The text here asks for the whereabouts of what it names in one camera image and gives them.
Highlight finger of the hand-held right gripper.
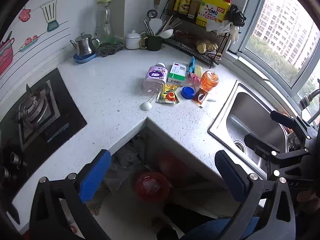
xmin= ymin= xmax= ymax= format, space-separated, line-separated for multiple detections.
xmin=244 ymin=133 xmax=310 ymax=162
xmin=270 ymin=110 xmax=316 ymax=140

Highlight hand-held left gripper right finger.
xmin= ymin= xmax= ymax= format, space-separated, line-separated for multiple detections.
xmin=214 ymin=150 xmax=297 ymax=240

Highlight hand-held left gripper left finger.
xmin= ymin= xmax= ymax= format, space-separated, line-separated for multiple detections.
xmin=29 ymin=149 xmax=113 ymax=240

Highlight red plastic bin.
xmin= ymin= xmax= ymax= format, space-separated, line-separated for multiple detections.
xmin=134 ymin=171 xmax=171 ymax=202

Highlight blue plastic lid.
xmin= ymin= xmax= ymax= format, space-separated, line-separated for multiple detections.
xmin=181 ymin=86 xmax=196 ymax=98

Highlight yellow noodle packet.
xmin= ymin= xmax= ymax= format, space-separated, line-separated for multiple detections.
xmin=155 ymin=84 xmax=180 ymax=104

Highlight green and white box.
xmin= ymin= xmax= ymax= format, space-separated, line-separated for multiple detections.
xmin=166 ymin=63 xmax=188 ymax=85

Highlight person's right hand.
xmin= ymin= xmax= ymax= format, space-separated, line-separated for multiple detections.
xmin=297 ymin=190 xmax=320 ymax=214

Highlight steel faucet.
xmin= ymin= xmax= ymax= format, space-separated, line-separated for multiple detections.
xmin=297 ymin=89 xmax=320 ymax=124

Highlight grey plastic bags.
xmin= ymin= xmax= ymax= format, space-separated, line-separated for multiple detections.
xmin=105 ymin=137 xmax=150 ymax=193

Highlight stainless steel sink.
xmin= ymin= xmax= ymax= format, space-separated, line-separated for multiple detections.
xmin=208 ymin=80 xmax=320 ymax=180

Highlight person's blue jeans leg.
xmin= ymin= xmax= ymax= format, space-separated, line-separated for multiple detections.
xmin=180 ymin=216 xmax=260 ymax=240

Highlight black gas stove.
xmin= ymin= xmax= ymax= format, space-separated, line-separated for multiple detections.
xmin=0 ymin=67 xmax=88 ymax=205

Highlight brown sauce packet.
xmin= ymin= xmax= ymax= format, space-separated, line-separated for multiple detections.
xmin=192 ymin=89 xmax=209 ymax=107

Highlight orange plastic jar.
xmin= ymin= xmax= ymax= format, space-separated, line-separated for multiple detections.
xmin=200 ymin=70 xmax=220 ymax=92

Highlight white plastic spoon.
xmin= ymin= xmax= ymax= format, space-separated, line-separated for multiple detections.
xmin=140 ymin=94 xmax=158 ymax=111

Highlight window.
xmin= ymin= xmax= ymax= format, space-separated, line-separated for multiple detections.
xmin=237 ymin=0 xmax=320 ymax=120

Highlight pink plastic bag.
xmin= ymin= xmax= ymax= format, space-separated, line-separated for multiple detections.
xmin=186 ymin=73 xmax=202 ymax=87

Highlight blue snack wrapper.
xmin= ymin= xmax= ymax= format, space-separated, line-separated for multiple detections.
xmin=187 ymin=56 xmax=196 ymax=74

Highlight ginger root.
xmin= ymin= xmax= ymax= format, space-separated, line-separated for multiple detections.
xmin=196 ymin=40 xmax=218 ymax=54

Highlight white plastic bag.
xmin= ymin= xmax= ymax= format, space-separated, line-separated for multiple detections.
xmin=207 ymin=21 xmax=242 ymax=43

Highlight black plastic bag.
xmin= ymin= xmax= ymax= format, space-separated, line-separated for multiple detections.
xmin=226 ymin=4 xmax=247 ymax=27

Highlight clear bottle purple label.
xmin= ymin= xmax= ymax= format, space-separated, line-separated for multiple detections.
xmin=142 ymin=62 xmax=168 ymax=95

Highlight blue saucer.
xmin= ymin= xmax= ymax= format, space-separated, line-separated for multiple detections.
xmin=73 ymin=52 xmax=97 ymax=63

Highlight red food package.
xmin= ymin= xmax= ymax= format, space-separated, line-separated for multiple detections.
xmin=175 ymin=30 xmax=198 ymax=40

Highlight yellow detergent jug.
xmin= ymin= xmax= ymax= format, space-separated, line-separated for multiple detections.
xmin=196 ymin=0 xmax=232 ymax=27

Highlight stainless steel kettle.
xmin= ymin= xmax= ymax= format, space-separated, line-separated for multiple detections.
xmin=70 ymin=33 xmax=101 ymax=57

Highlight white lidded pot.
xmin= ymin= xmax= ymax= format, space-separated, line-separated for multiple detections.
xmin=125 ymin=30 xmax=142 ymax=50

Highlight dark sauce bottle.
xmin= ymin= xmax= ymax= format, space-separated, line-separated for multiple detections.
xmin=188 ymin=0 xmax=205 ymax=19

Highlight dark green mug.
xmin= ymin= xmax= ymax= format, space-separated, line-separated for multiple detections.
xmin=140 ymin=33 xmax=163 ymax=52

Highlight bundle of chopsticks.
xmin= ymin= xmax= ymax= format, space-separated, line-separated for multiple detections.
xmin=155 ymin=15 xmax=183 ymax=35

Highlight tall glass pitcher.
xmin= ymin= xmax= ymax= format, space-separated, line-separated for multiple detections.
xmin=94 ymin=0 xmax=116 ymax=44

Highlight white rice paddle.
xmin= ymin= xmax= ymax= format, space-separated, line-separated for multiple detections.
xmin=149 ymin=18 xmax=163 ymax=36

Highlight steel skimmer spoon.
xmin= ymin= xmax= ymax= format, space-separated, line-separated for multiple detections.
xmin=147 ymin=9 xmax=158 ymax=34

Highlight black wire rack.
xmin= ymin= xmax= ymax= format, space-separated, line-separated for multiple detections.
xmin=162 ymin=0 xmax=232 ymax=68

